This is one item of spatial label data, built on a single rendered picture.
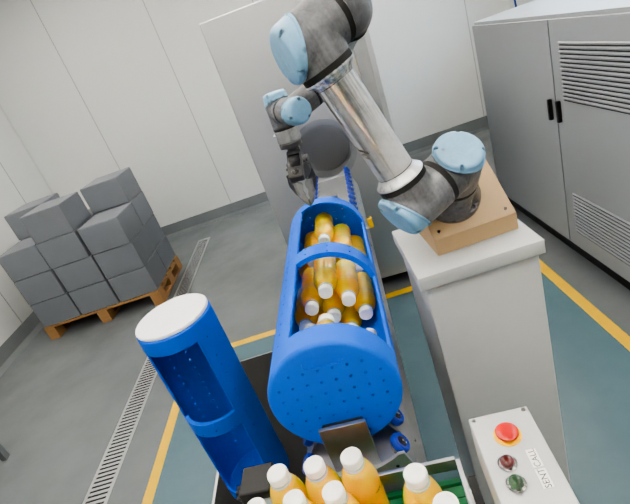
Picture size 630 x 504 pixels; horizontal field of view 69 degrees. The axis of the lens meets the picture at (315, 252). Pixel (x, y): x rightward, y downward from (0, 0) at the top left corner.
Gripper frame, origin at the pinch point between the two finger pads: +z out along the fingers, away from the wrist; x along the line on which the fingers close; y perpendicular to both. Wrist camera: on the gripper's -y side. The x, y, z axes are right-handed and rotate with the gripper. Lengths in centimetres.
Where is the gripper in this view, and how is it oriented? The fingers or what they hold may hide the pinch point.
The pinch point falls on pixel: (309, 202)
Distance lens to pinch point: 149.7
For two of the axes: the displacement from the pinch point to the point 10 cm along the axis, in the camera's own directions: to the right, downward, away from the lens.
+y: 0.1, -4.4, 9.0
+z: 3.0, 8.6, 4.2
